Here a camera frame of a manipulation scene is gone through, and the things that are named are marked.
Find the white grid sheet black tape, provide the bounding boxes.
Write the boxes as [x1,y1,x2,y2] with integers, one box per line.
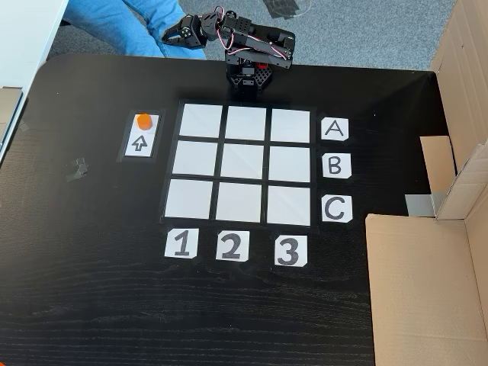
[158,98,319,230]

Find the paper sheet number 2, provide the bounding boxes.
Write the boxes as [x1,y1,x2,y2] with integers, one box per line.
[215,230,251,262]

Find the paper sheet letter C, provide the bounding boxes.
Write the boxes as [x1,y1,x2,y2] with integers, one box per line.
[321,194,354,223]

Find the paper sheet letter B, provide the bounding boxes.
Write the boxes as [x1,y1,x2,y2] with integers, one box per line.
[322,152,353,179]

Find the paper sheet number 1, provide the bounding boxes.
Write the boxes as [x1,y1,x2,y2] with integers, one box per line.
[164,227,200,259]

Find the paper sheet number 3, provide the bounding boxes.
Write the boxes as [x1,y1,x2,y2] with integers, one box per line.
[274,234,309,268]

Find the seated person's legs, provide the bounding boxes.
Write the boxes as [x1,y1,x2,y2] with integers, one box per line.
[60,0,209,60]

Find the black tape patch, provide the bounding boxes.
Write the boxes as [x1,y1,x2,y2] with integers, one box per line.
[262,0,303,18]

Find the white desk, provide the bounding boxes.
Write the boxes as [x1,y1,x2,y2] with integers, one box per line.
[0,0,70,163]

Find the brown cardboard screen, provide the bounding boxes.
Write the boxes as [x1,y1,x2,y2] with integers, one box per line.
[364,0,488,366]

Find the white arrow paper sheet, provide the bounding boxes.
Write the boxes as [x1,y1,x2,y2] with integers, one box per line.
[120,109,164,162]

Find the paper sheet letter A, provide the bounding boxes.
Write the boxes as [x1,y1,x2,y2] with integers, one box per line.
[320,117,350,143]

